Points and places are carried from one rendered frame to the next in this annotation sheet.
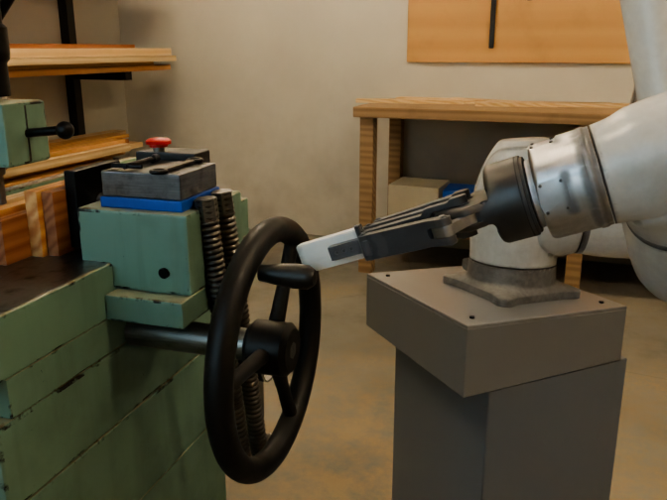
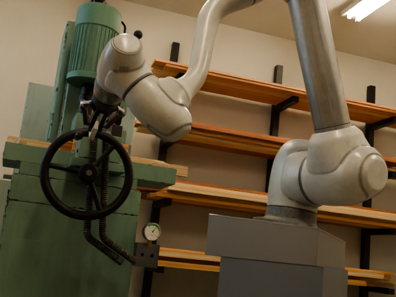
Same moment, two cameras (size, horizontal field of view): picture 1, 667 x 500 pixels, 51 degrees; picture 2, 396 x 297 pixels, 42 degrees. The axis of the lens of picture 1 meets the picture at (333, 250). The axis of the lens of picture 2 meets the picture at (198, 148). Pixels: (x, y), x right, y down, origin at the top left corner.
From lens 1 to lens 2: 153 cm
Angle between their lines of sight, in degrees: 60
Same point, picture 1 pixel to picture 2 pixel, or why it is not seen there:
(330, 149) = not seen: outside the picture
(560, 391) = (268, 273)
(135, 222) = not seen: hidden behind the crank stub
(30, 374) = (29, 165)
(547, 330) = (257, 228)
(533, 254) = (279, 197)
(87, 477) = (42, 213)
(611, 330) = (306, 241)
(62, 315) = not seen: hidden behind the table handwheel
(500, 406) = (227, 269)
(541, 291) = (281, 218)
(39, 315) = (38, 151)
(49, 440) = (29, 189)
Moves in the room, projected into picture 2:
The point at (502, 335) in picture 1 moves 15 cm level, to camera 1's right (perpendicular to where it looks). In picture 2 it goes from (228, 224) to (265, 225)
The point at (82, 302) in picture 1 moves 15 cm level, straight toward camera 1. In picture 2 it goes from (58, 157) to (22, 147)
